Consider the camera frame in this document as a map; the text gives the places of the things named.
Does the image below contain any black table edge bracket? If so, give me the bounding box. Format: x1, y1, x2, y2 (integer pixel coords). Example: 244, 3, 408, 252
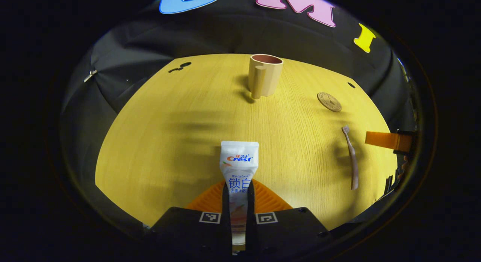
383, 174, 399, 194

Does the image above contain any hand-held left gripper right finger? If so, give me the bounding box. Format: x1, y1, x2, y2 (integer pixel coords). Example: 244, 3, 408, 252
246, 179, 331, 257

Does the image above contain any white toothpaste tube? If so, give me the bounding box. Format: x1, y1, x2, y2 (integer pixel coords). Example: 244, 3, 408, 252
219, 141, 260, 252

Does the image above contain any pale pink toothbrush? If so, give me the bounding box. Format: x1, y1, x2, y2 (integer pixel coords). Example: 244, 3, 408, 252
342, 126, 359, 190

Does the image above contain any black backdrop cloth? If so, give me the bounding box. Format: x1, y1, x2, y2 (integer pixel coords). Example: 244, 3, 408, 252
60, 0, 417, 236

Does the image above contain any round wooden coaster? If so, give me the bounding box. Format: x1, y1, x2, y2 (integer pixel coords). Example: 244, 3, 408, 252
317, 92, 342, 112

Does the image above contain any beige cup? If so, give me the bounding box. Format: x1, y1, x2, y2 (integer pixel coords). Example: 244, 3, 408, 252
248, 54, 283, 100

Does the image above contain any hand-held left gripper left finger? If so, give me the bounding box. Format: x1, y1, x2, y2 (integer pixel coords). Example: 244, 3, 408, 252
148, 179, 231, 255

